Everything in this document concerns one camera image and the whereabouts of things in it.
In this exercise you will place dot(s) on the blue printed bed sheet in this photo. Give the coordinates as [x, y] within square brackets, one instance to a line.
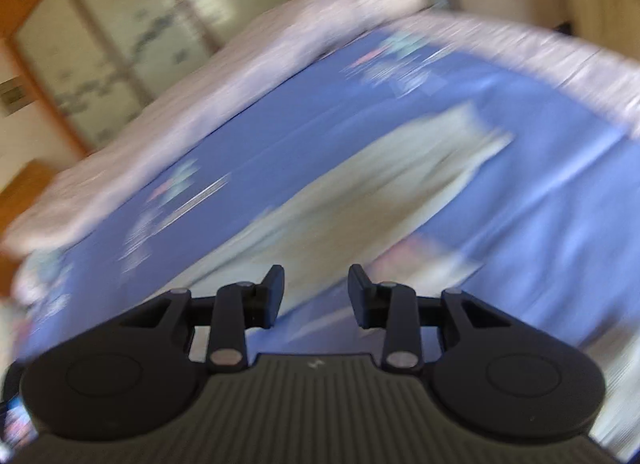
[525, 194]

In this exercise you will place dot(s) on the white wall switch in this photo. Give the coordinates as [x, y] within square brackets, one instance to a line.
[11, 98]

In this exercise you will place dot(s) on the beige knit sweater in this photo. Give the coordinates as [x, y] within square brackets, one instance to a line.
[350, 194]

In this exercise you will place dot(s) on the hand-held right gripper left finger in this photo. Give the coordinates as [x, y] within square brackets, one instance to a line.
[270, 294]

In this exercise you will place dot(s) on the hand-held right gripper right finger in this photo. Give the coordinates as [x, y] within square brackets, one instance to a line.
[361, 296]

